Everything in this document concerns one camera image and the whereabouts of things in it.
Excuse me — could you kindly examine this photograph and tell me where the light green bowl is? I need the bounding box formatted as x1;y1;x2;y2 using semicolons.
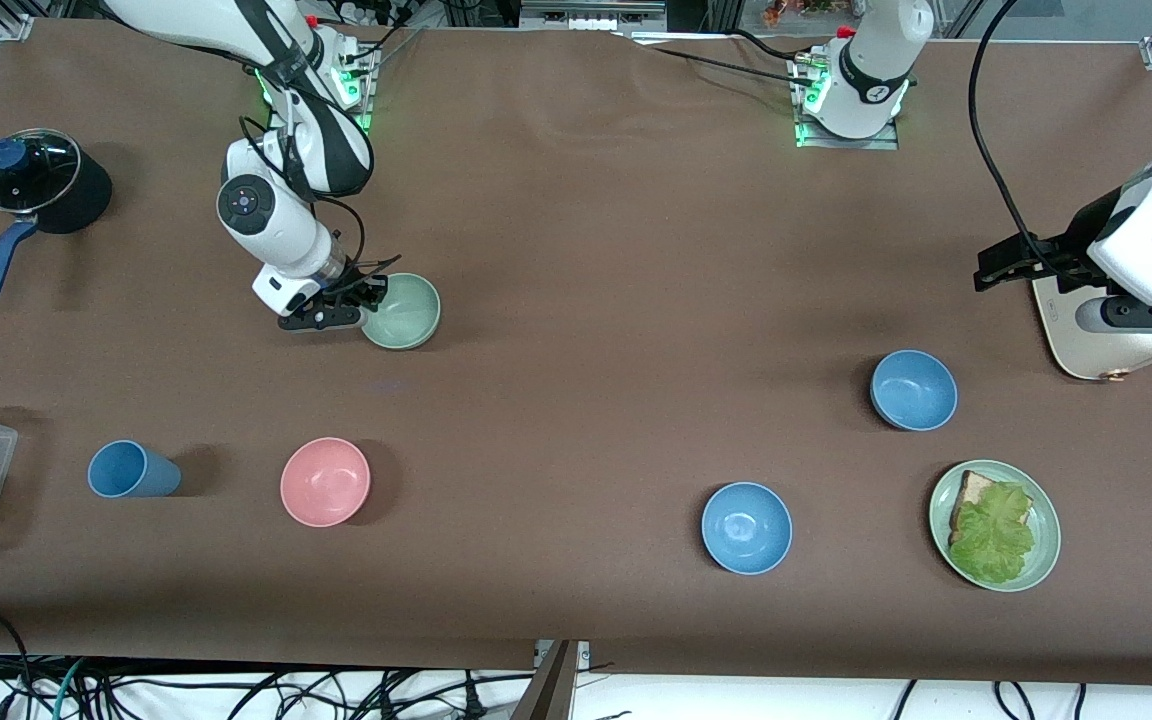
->
360;273;443;352

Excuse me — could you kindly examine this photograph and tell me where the blue bowl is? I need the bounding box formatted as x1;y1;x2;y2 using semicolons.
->
870;349;959;432
701;482;794;576

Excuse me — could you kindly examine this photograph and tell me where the pink bowl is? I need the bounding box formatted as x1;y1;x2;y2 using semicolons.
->
280;437;372;528

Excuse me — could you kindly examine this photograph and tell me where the cream toaster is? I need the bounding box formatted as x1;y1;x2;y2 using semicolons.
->
1031;275;1152;382

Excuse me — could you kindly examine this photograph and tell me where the bread slice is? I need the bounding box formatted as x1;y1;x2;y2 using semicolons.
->
948;470;1035;546

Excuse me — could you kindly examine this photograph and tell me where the green lettuce leaf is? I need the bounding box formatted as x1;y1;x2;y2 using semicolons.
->
948;482;1037;586

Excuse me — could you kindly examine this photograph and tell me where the light green plate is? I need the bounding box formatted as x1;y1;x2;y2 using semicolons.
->
929;460;1062;593

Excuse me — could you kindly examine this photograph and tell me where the blue plastic cup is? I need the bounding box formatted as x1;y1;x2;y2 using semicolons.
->
87;440;182;499

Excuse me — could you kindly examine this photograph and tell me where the glass pot lid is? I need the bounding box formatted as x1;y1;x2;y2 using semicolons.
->
0;128;83;214

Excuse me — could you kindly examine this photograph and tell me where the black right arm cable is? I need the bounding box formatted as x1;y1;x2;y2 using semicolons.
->
239;60;402;301

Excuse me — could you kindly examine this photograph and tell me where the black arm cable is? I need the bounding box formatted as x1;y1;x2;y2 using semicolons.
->
239;60;402;301
968;0;1067;276

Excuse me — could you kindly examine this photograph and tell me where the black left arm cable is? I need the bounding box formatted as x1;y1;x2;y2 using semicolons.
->
968;0;1067;276

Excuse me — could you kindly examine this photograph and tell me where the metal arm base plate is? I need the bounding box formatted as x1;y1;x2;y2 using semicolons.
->
788;55;901;151
266;28;379;138

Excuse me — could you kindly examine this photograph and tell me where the black pot blue handle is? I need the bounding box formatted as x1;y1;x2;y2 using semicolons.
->
0;128;115;304

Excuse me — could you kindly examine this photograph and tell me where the black base power cable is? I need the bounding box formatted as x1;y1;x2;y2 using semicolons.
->
626;28;822;89

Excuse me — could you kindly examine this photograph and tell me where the teal floor cable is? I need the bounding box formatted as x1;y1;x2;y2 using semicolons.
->
48;658;89;720

